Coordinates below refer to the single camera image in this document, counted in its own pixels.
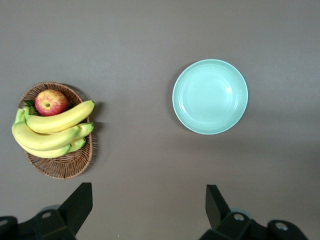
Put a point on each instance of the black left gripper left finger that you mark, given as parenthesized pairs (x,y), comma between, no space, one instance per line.
(75,205)

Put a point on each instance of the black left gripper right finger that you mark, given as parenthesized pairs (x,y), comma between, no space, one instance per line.
(216,207)

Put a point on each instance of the pale green round plate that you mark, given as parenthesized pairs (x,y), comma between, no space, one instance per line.
(210,97)

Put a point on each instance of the brown wicker basket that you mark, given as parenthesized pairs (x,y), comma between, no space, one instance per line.
(62,167)

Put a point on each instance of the yellow banana bunch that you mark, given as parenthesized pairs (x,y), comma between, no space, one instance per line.
(50,140)

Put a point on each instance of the red yellow apple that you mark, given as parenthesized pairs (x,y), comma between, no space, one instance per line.
(51,101)

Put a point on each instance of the brown table cover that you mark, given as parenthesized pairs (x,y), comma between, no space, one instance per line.
(150,37)

